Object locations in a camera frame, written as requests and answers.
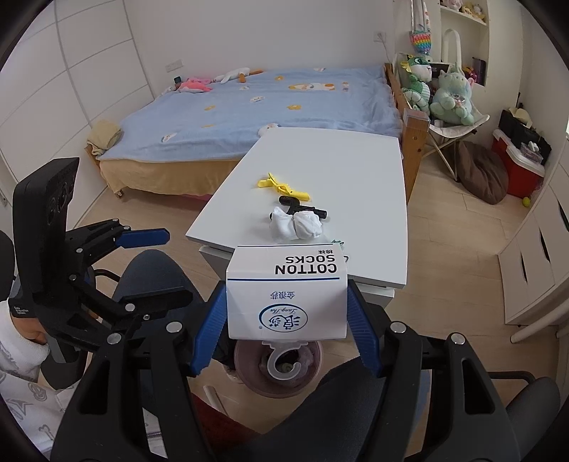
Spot person's left forearm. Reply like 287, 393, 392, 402
0, 302, 86, 455

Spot row of small plush toys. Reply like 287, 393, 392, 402
440, 0, 486, 19

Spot wooden bed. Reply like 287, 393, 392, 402
84, 62, 431, 207

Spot person's left hand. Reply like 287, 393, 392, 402
12, 319, 49, 347

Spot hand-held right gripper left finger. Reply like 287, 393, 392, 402
53, 281, 229, 462

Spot black office chair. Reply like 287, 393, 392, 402
486, 369, 562, 445

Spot person's right leg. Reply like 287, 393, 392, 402
249, 355, 401, 462

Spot brown bean bag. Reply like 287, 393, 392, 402
457, 141, 509, 205

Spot person's left leg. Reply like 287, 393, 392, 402
109, 249, 206, 323

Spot white socks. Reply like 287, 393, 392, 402
269, 209, 326, 242

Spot pink plush toy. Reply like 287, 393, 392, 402
178, 77, 213, 94

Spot rainbow pop bag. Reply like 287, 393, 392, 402
409, 0, 433, 56

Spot white arched stand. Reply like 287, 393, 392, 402
441, 29, 462, 63

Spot light green dinosaur plush toy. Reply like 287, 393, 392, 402
429, 62, 475, 126

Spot person's leg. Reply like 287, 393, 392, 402
249, 355, 401, 462
109, 249, 206, 323

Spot blue printed blanket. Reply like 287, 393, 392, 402
95, 66, 403, 163

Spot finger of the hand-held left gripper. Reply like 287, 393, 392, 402
67, 219, 170, 279
71, 275, 150, 332

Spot red cooler box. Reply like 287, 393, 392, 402
493, 130, 545, 199

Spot black bag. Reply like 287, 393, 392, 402
498, 109, 552, 163

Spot white drawer cabinet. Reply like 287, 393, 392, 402
498, 164, 569, 327

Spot folded yellow towel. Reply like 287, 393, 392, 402
86, 120, 123, 157

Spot green dragon plush toy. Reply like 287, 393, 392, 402
400, 53, 433, 115

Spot white wall shelf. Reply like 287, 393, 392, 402
438, 0, 490, 87

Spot white goose plush toy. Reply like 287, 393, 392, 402
212, 68, 264, 84

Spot brown round waste bin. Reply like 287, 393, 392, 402
233, 340, 323, 398

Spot white table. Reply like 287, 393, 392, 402
186, 127, 409, 312

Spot white socks box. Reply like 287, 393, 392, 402
226, 246, 350, 383

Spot white folding chair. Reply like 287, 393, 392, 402
393, 51, 490, 181

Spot yellow plastic clip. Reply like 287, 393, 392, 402
258, 172, 310, 199

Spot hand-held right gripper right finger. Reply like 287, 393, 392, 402
347, 282, 519, 462

